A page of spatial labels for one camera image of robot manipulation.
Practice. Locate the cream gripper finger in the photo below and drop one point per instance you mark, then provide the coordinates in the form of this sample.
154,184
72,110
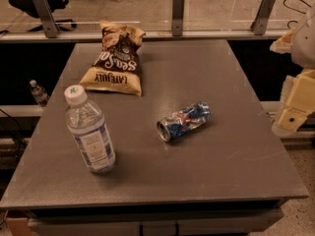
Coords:
283,44
296,104

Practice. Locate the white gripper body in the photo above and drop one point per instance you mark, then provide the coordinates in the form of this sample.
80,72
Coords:
305,44

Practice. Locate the clear blue-label water bottle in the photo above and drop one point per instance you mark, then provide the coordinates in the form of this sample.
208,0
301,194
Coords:
86,123

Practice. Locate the small background water bottle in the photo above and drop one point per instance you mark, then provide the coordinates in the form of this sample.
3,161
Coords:
39,93

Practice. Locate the crushed blue soda can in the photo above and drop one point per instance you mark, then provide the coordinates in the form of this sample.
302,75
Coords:
183,121

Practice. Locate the grey table base cabinet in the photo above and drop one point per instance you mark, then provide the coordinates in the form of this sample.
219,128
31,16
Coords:
235,222

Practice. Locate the Late July chips bag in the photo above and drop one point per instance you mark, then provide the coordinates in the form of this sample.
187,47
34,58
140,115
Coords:
117,67

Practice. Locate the black office chair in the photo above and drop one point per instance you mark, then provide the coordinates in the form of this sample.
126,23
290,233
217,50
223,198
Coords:
28,7

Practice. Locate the right metal rail bracket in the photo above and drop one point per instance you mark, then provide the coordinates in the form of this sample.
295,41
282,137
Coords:
260,23

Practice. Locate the metal rail bracket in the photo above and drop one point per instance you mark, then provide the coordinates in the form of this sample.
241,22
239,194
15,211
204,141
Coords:
50,28
177,17
260,23

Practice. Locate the middle metal rail bracket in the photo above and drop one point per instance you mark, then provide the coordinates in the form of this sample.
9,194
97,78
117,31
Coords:
177,17

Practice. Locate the left metal rail bracket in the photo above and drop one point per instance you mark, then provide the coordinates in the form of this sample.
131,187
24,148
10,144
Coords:
50,28

